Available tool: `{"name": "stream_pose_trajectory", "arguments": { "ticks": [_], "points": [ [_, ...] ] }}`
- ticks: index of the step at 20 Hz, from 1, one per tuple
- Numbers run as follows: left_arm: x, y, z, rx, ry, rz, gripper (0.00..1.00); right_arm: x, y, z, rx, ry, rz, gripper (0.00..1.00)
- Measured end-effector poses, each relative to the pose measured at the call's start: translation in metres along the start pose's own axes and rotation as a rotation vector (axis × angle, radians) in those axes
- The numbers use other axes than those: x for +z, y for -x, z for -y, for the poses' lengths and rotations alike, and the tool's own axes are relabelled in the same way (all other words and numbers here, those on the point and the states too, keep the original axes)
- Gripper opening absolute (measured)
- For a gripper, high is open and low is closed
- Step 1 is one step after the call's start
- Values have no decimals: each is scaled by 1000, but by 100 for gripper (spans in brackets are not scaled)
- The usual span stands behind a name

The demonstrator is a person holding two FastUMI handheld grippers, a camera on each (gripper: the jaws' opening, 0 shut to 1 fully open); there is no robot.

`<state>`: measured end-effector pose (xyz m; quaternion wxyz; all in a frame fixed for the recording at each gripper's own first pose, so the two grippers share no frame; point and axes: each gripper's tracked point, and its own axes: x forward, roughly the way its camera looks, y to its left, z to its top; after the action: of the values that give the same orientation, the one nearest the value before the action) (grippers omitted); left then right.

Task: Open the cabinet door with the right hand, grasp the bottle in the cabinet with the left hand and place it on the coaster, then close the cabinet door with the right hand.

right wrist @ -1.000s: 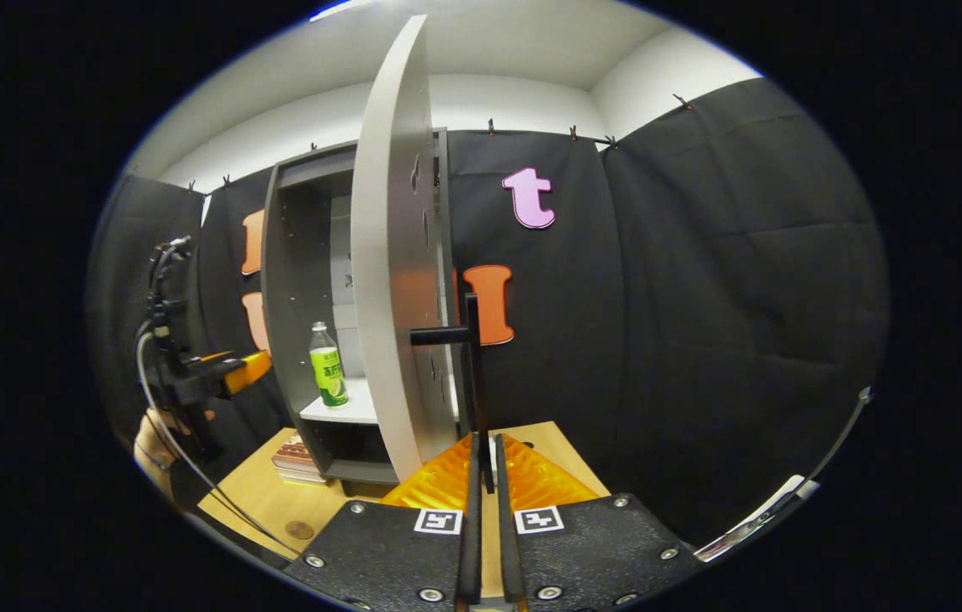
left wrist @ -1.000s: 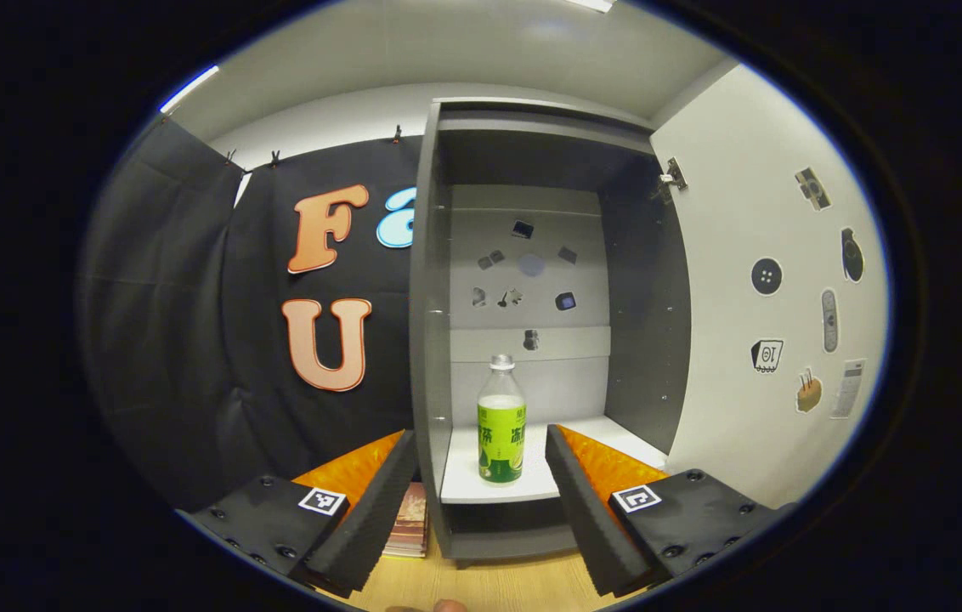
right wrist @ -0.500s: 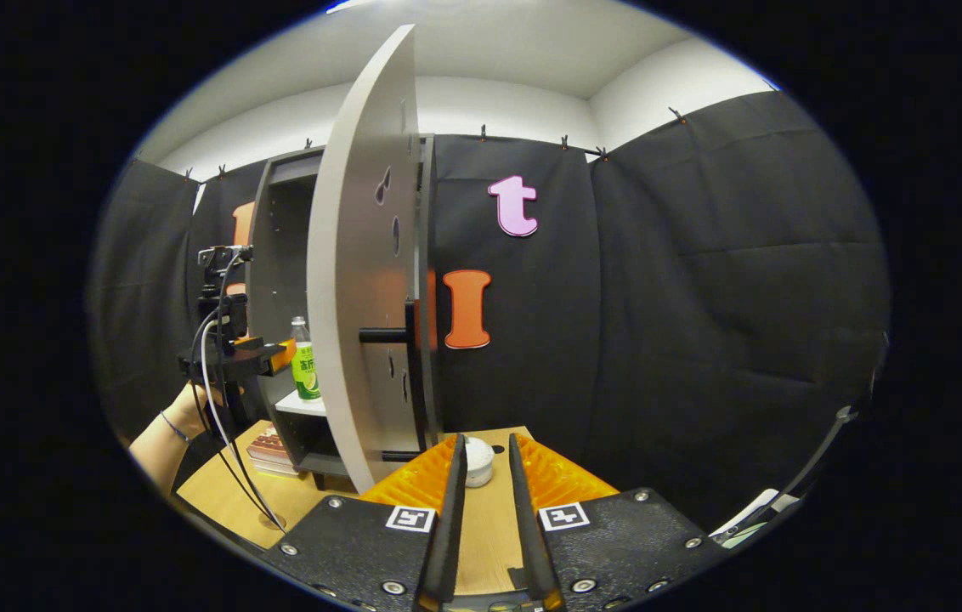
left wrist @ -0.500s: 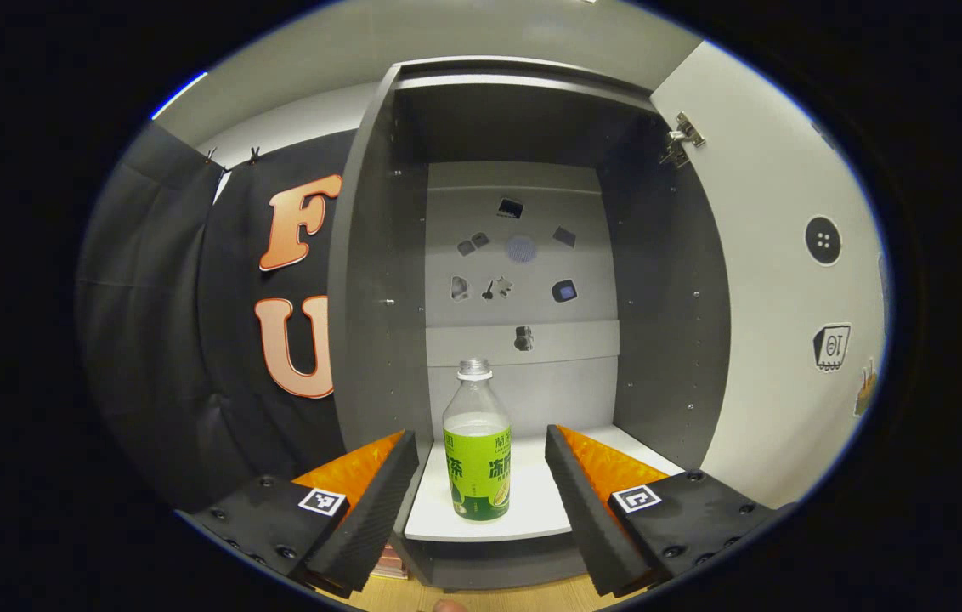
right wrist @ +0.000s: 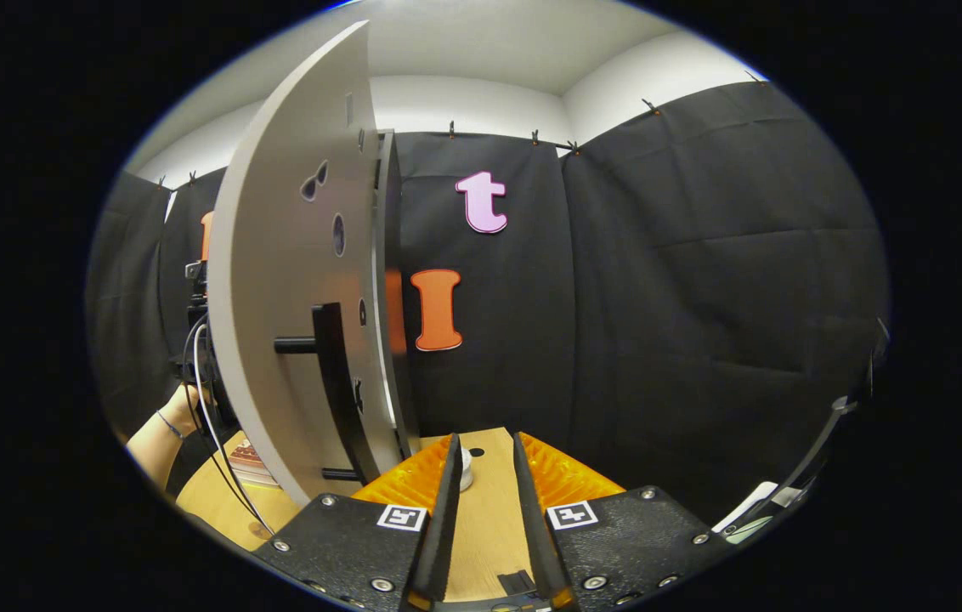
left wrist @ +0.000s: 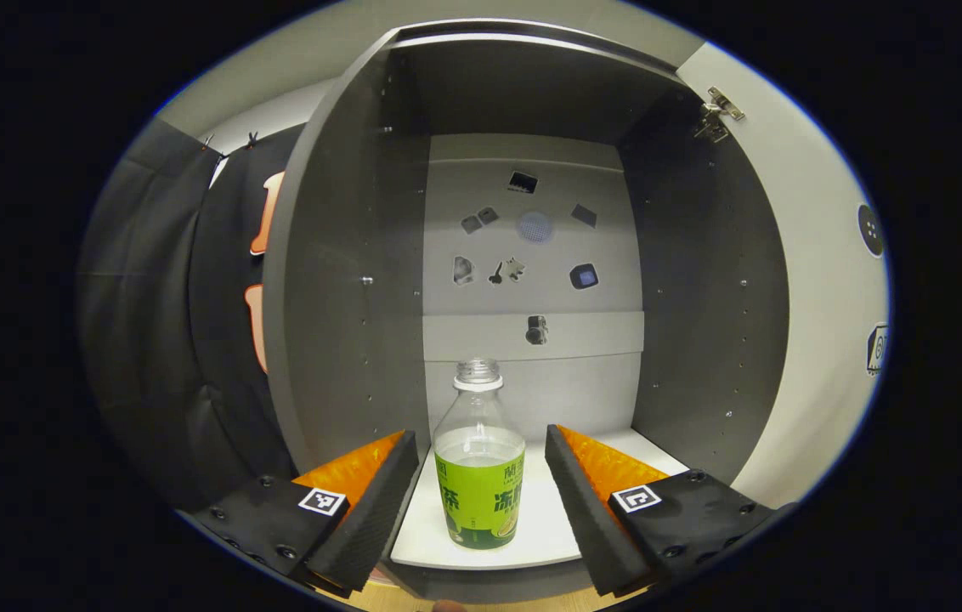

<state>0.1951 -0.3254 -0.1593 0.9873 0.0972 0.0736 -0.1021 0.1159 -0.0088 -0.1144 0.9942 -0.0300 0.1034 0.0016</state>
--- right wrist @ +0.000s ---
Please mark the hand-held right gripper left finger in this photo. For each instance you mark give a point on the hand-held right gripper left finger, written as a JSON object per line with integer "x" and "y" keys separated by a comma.
{"x": 443, "y": 527}

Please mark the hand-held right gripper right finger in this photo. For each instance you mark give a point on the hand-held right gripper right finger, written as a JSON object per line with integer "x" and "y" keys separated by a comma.
{"x": 534, "y": 527}

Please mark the white cabinet door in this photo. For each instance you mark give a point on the white cabinet door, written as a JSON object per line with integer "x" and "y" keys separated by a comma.
{"x": 277, "y": 255}

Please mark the black tape piece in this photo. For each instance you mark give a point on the black tape piece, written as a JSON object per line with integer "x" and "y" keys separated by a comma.
{"x": 517, "y": 583}

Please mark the white round container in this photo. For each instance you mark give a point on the white round container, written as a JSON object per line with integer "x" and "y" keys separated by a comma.
{"x": 466, "y": 469}

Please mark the brown cover book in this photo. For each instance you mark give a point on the brown cover book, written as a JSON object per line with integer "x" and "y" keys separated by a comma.
{"x": 247, "y": 455}

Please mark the white book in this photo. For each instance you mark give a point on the white book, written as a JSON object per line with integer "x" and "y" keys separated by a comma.
{"x": 260, "y": 476}

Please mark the pale green device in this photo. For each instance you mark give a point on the pale green device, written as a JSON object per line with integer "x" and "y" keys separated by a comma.
{"x": 749, "y": 529}

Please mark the black backdrop cloth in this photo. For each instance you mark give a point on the black backdrop cloth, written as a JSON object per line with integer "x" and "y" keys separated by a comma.
{"x": 659, "y": 297}

